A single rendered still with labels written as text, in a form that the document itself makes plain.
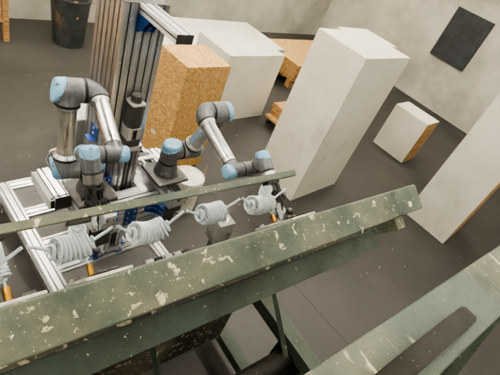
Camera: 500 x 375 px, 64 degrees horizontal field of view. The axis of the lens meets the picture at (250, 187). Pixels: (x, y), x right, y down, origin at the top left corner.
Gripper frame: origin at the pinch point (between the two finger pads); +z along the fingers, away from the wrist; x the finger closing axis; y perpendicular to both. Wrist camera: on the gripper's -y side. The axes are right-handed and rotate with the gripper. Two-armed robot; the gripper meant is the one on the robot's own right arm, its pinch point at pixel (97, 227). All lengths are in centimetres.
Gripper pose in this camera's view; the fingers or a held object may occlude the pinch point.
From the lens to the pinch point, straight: 182.4
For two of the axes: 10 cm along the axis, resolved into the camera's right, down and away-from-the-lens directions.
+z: 0.0, 9.5, 3.2
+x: 7.0, -2.2, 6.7
